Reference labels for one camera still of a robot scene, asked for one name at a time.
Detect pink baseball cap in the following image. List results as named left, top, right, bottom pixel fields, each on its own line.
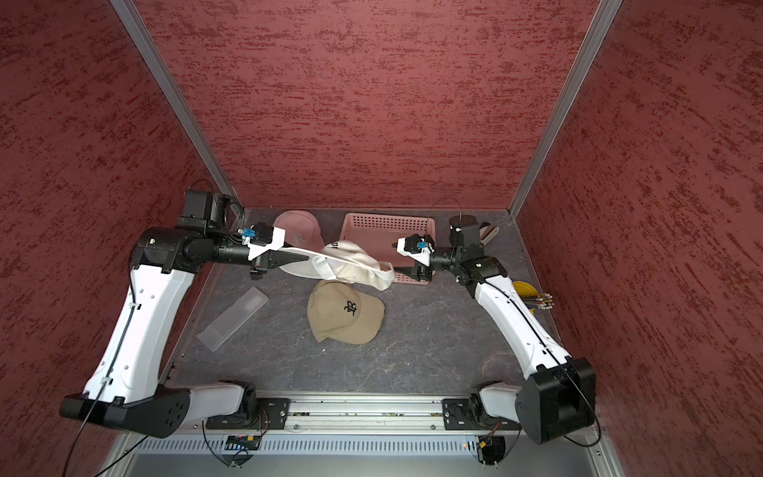
left=273, top=210, right=326, bottom=252

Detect pink plastic basket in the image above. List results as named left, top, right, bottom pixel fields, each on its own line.
left=340, top=213, right=436, bottom=285

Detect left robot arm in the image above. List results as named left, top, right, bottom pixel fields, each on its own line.
left=59, top=189, right=307, bottom=438

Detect yellow pen cup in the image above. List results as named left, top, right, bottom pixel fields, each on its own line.
left=513, top=280, right=540, bottom=298

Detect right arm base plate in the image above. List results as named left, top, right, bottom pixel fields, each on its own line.
left=441, top=397, right=522, bottom=432

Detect stapler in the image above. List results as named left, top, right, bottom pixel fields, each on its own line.
left=480, top=223, right=500, bottom=246

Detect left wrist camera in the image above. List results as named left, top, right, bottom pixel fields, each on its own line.
left=238, top=223, right=286, bottom=262

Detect beige baseball cap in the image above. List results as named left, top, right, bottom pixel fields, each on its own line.
left=307, top=280, right=385, bottom=345

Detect pens in cup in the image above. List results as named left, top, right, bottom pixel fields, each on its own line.
left=522, top=293, right=554, bottom=310

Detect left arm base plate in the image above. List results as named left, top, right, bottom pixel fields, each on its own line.
left=205, top=397, right=290, bottom=432

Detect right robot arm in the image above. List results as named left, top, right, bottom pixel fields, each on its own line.
left=395, top=215, right=601, bottom=444

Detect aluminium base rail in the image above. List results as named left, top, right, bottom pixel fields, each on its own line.
left=127, top=392, right=606, bottom=433

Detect cream white baseball cap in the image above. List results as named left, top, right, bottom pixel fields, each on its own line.
left=279, top=240, right=395, bottom=291

